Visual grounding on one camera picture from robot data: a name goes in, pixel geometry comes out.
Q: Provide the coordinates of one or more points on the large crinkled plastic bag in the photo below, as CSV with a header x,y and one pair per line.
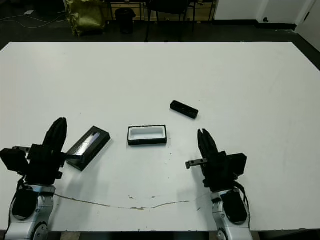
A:
x,y
85,17

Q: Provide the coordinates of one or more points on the white paper sheet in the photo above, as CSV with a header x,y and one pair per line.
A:
x,y
28,12

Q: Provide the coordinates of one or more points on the black trash bin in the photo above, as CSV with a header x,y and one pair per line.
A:
x,y
125,20

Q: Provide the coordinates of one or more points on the black box base white insert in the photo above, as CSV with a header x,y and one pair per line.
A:
x,y
147,142

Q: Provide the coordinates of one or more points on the small black wall fitting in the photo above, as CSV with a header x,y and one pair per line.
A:
x,y
265,19

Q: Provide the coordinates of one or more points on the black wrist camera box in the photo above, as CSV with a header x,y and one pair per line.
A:
x,y
237,165
13,160

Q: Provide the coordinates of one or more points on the slim black camera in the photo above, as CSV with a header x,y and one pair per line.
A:
x,y
184,109

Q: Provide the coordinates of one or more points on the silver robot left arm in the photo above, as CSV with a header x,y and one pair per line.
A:
x,y
46,200

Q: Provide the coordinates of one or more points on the black office chair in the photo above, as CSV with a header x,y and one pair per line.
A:
x,y
167,7

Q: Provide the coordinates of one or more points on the black box lid camera print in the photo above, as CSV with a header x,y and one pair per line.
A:
x,y
87,147

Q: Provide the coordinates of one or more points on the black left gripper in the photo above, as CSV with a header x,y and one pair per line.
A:
x,y
42,167

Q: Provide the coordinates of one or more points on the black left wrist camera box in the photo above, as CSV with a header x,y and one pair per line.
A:
x,y
13,160

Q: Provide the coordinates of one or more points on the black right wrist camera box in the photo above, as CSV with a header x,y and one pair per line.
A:
x,y
237,165

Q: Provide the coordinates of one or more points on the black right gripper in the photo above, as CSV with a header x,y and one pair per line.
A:
x,y
217,175

